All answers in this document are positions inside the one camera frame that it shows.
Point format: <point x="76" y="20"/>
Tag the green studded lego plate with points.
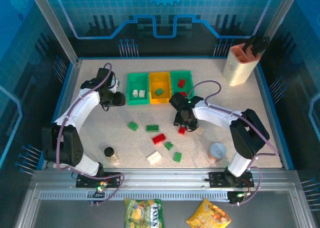
<point x="153" y="128"/>

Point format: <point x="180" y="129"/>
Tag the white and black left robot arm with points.
<point x="82" y="105"/>

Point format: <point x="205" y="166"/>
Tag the aluminium front rail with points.
<point x="162" y="178"/>

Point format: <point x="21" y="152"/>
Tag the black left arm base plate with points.
<point x="113" y="179"/>

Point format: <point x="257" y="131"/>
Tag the small jar with black lid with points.
<point x="109" y="152"/>

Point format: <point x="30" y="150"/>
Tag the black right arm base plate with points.
<point x="217" y="180"/>

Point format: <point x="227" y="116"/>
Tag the yellow plastic bin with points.
<point x="160" y="80"/>

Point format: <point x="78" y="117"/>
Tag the silver tin can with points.
<point x="217" y="150"/>

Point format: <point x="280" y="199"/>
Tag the green and yellow snack bag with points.
<point x="143" y="214"/>

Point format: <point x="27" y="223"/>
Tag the green plastic bin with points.
<point x="138" y="102"/>
<point x="175" y="83"/>

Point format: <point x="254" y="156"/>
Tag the large white lego brick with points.
<point x="154" y="157"/>

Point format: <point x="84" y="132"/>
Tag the cream and pink utensil holder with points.
<point x="237" y="73"/>

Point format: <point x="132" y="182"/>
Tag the long red lego brick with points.
<point x="181" y="131"/>
<point x="159" y="139"/>

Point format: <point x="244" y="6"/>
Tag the aluminium frame post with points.
<point x="50" y="18"/>
<point x="277" y="11"/>

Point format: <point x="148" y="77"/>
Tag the small green lego brick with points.
<point x="159" y="91"/>
<point x="177" y="157"/>
<point x="169" y="146"/>

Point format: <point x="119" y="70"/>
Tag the small circuit board with LED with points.
<point x="100" y="188"/>
<point x="240" y="195"/>

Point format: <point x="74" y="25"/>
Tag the blue table edge frame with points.
<point x="287" y="160"/>

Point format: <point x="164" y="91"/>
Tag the small red lego brick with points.
<point x="183" y="93"/>
<point x="181" y="83"/>

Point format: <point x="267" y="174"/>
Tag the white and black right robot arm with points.
<point x="220" y="113"/>

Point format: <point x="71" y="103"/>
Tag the small white lego brick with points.
<point x="135" y="93"/>
<point x="142" y="93"/>

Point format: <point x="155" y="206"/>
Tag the green sloped lego brick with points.
<point x="133" y="126"/>

